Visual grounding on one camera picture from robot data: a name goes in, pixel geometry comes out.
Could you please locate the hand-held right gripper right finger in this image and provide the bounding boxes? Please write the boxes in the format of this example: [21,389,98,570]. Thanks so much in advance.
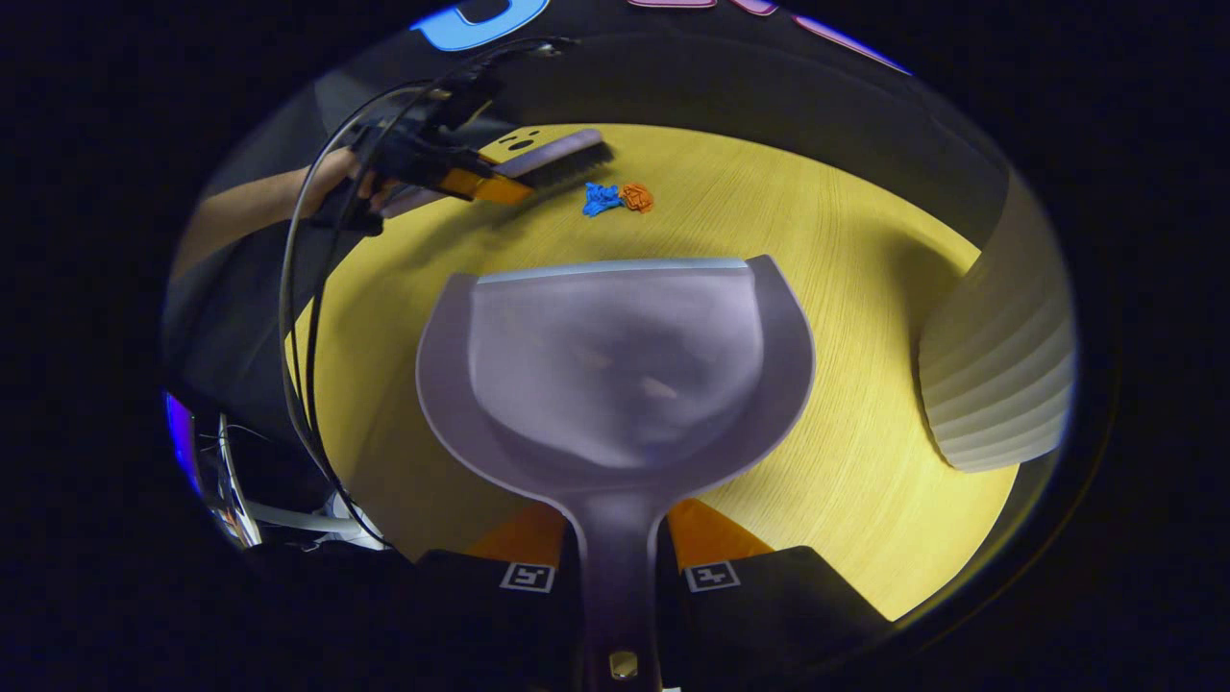
[656,498,897,692]

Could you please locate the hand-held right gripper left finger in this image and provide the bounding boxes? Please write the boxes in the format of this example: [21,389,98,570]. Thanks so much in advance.
[413,500,589,692]

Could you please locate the small pink broom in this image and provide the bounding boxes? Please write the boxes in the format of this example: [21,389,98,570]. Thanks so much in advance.
[378,129,616,218]

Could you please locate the pink dustpan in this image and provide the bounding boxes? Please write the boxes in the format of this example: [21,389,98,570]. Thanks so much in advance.
[415,254,818,692]

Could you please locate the white ribbed garbage bin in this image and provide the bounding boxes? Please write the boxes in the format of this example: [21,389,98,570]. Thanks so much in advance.
[917,171,1078,474]

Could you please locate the yellow wooden desktop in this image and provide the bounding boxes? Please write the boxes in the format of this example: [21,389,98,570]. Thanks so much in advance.
[288,123,1021,622]

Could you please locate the black backdrop cloth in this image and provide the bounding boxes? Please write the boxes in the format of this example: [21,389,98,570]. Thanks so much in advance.
[163,0,1020,453]

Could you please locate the black cable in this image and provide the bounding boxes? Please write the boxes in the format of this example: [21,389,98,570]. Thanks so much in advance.
[300,37,578,482]
[277,77,453,551]

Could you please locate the white metal frame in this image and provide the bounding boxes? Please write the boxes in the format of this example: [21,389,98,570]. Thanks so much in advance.
[163,389,390,556]

